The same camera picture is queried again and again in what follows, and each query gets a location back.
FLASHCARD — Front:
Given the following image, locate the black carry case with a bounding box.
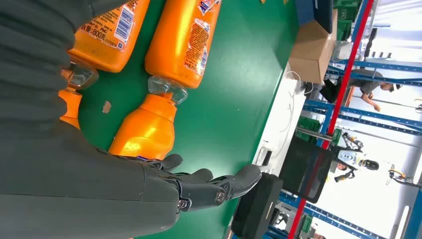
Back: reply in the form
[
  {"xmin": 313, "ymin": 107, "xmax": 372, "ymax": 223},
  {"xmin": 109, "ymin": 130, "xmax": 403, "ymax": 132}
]
[{"xmin": 230, "ymin": 172, "xmax": 284, "ymax": 239}]

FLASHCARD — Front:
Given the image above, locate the green table mat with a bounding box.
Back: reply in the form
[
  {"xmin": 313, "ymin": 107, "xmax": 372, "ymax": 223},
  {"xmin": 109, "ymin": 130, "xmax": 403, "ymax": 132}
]
[{"xmin": 77, "ymin": 0, "xmax": 299, "ymax": 239}]

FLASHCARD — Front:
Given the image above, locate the dark monitor screen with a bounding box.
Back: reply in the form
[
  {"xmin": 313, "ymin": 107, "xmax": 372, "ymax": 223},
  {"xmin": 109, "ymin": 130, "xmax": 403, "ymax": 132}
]
[{"xmin": 279, "ymin": 136, "xmax": 334, "ymax": 204}]

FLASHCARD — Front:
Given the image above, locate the green plastic crate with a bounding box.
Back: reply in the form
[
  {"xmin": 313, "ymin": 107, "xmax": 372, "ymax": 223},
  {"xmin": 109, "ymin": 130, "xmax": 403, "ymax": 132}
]
[
  {"xmin": 296, "ymin": 116, "xmax": 322, "ymax": 143},
  {"xmin": 333, "ymin": 0, "xmax": 363, "ymax": 42}
]

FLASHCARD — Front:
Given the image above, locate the blue shelving rack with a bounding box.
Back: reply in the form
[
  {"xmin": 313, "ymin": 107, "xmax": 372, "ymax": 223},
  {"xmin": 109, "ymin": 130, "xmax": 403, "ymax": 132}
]
[{"xmin": 263, "ymin": 0, "xmax": 422, "ymax": 239}]

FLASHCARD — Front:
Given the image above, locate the brown cardboard box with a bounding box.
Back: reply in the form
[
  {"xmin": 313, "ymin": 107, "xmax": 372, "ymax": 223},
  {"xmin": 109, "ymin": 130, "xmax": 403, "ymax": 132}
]
[{"xmin": 288, "ymin": 9, "xmax": 339, "ymax": 85}]

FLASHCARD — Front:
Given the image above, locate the background humanoid robot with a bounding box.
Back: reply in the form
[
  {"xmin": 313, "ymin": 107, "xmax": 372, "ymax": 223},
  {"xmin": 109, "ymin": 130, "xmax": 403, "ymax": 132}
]
[{"xmin": 333, "ymin": 131, "xmax": 380, "ymax": 183}]

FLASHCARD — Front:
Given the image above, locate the red pole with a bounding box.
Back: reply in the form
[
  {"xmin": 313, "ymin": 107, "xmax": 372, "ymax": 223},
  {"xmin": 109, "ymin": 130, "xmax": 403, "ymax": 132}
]
[{"xmin": 287, "ymin": 0, "xmax": 376, "ymax": 239}]

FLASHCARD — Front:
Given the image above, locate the dark blue folder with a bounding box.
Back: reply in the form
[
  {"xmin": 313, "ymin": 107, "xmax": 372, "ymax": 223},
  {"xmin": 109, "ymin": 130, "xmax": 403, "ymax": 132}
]
[{"xmin": 294, "ymin": 0, "xmax": 334, "ymax": 34}]

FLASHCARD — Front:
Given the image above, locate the person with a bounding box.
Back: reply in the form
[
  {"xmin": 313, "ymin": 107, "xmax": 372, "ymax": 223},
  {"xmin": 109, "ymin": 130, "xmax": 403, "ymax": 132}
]
[{"xmin": 319, "ymin": 67, "xmax": 404, "ymax": 113}]

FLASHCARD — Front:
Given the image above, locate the white cable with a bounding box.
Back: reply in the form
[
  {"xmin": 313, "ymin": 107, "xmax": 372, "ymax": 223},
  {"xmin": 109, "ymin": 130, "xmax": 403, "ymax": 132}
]
[{"xmin": 278, "ymin": 70, "xmax": 306, "ymax": 159}]

